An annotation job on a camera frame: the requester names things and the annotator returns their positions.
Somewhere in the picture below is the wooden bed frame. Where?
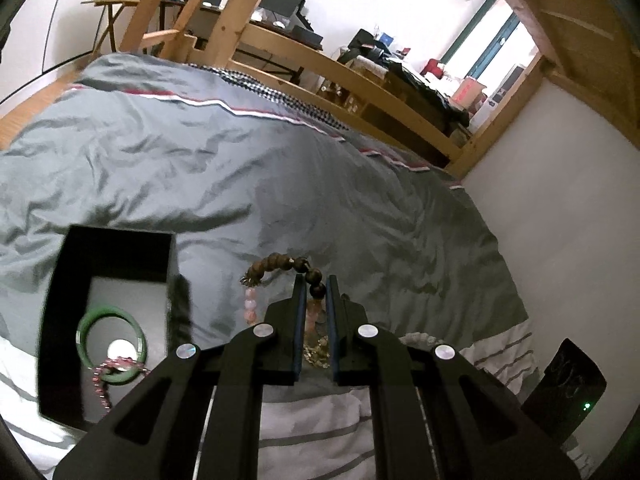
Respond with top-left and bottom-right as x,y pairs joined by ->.
142,0 -> 640,181

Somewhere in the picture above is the pink stone bead bracelet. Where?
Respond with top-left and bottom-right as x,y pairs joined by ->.
242,285 -> 321,335

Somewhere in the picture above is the white bead bracelet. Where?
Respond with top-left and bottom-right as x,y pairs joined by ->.
399,331 -> 437,349

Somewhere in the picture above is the brown wooden bead bracelet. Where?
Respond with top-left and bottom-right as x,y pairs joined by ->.
240,254 -> 328,302

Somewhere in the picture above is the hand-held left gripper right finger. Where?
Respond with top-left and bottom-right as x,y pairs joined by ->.
326,274 -> 583,480

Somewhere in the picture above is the black jewelry box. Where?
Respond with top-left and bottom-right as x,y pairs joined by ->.
37,225 -> 193,433

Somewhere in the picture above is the white grey-striped bedsheet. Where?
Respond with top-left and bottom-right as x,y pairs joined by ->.
0,317 -> 596,480

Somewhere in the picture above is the green window frame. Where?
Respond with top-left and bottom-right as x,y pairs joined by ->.
444,0 -> 522,77

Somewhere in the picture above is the wooden ladder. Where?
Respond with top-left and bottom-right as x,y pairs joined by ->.
120,0 -> 282,68

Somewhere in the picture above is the black white checked cloth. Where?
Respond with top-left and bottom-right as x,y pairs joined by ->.
189,62 -> 352,135

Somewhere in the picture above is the wooden folding table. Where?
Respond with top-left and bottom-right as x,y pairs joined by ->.
81,0 -> 147,57

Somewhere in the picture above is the black bag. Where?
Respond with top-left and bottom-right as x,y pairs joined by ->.
345,29 -> 397,63

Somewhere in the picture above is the gold chain necklace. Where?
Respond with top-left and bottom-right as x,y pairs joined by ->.
302,332 -> 332,367

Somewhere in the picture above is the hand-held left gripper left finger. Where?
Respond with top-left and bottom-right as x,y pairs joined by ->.
52,274 -> 307,480

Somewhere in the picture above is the green jade bangle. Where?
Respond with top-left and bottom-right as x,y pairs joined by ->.
76,311 -> 147,372

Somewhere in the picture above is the grey duvet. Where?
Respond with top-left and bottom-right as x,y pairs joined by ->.
0,52 -> 531,361

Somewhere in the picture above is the dark desk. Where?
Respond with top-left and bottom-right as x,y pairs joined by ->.
160,0 -> 326,86

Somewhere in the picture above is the pink small-bead bracelet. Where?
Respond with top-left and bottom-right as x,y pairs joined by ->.
91,357 -> 152,413

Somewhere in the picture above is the white wardrobe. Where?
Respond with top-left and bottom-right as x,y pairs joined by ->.
0,0 -> 124,103

